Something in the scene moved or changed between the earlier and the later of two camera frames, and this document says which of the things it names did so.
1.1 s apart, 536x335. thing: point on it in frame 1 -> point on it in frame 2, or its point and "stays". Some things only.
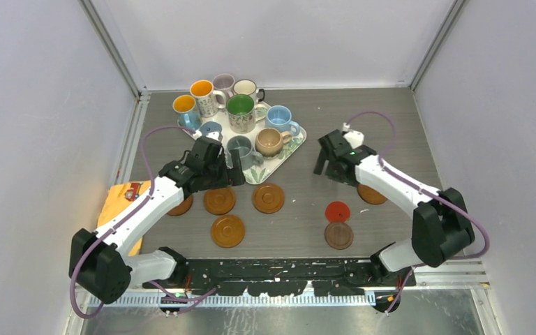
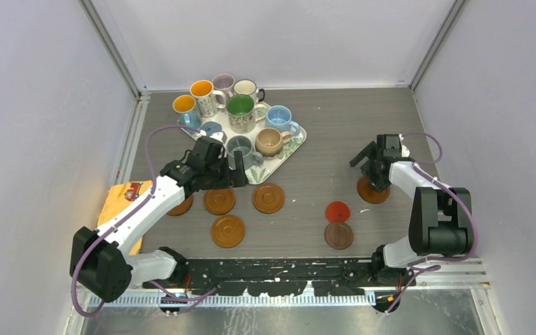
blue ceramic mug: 208,127 stays
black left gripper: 230,176 stays
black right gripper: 330,172 -> 370,152
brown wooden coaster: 220,201 stays
